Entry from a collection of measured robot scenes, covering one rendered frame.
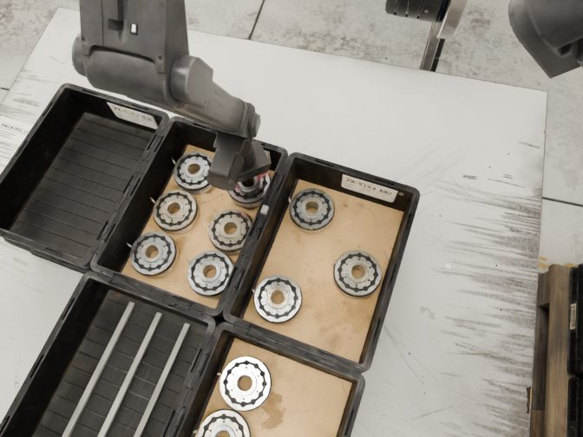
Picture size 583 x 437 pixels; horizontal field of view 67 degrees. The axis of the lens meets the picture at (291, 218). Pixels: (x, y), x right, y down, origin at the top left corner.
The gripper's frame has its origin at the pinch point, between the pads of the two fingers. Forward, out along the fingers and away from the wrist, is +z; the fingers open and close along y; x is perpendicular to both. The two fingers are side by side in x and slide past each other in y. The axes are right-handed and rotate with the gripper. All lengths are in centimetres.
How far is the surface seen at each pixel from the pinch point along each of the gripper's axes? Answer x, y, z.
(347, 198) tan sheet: -11.3, 20.4, 5.9
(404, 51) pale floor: 83, 105, 89
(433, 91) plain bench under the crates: 15, 62, 19
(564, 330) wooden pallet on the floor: -63, 87, 74
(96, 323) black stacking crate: -16.2, -42.3, 6.3
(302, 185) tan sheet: -3.6, 12.0, 6.0
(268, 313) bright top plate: -29.5, -6.9, 3.1
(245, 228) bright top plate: -9.8, -4.7, 2.9
